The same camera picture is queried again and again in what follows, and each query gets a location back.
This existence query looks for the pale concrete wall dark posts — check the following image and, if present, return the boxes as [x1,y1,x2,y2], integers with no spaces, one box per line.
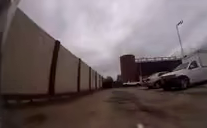
[0,7,104,100]

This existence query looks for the dark building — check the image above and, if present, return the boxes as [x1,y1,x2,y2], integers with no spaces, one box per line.
[119,54,183,84]

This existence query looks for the white car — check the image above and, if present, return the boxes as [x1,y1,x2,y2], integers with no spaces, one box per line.
[122,81,143,88]

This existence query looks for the white van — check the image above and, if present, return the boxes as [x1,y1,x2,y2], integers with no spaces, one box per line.
[160,49,207,91]

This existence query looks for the brown dirt road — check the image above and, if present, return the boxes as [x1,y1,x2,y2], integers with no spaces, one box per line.
[0,81,207,128]

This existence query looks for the street lamp pole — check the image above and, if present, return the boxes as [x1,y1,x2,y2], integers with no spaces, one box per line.
[175,19,186,58]

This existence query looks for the grey car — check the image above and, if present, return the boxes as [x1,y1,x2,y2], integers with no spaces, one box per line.
[143,70,170,90]

